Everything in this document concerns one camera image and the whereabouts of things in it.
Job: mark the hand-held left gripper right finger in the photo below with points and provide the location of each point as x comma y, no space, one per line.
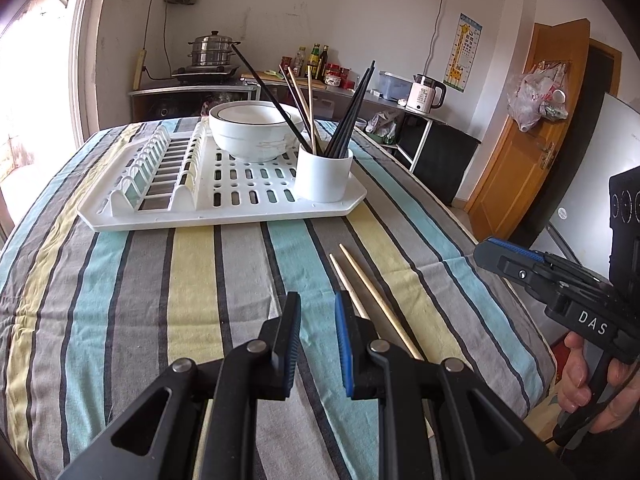
342,340

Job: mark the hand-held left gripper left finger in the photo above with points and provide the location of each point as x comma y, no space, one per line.
291,340

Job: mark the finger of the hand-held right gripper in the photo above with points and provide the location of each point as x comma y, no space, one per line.
510,265
530,252

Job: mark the wooden chopstick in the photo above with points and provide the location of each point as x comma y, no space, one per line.
380,305
347,287
299,102
310,110

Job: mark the white utensil cup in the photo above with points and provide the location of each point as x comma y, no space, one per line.
322,175

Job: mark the person's right hand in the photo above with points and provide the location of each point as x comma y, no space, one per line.
572,375

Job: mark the wooden door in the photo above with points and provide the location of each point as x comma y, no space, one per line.
515,185

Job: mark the white refrigerator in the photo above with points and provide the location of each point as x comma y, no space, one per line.
585,200

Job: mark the hanging plastic bags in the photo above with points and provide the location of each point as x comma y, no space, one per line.
535,95

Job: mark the striped tablecloth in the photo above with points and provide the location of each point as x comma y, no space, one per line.
125,300

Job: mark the plastic bag with greens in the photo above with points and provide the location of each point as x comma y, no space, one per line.
382,127

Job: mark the white electric kettle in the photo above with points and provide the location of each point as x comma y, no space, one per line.
422,95

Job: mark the white plastic dish rack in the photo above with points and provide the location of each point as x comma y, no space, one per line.
150,210

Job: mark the white bowl with black rim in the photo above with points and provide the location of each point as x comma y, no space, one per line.
250,135
296,117

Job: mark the clear plastic storage box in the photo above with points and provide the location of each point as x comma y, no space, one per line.
395,85

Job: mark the red lidded jar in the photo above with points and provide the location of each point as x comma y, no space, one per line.
346,77
332,75

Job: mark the metal stove cabinet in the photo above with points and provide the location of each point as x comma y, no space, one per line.
170,102

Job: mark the small red jar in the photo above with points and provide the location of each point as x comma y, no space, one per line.
286,65

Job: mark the clear seasoning bottle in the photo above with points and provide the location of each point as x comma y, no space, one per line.
300,62

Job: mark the black gas stove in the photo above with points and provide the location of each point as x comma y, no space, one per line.
205,74

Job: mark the steel steamer pot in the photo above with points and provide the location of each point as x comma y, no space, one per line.
212,50

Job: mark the wooden rolling pin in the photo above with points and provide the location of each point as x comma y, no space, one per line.
139,70

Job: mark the sliding glass door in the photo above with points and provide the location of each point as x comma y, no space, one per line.
45,60

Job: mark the black panel white frame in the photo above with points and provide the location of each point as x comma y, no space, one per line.
445,160

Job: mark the giraffe wall poster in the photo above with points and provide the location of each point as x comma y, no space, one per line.
464,52

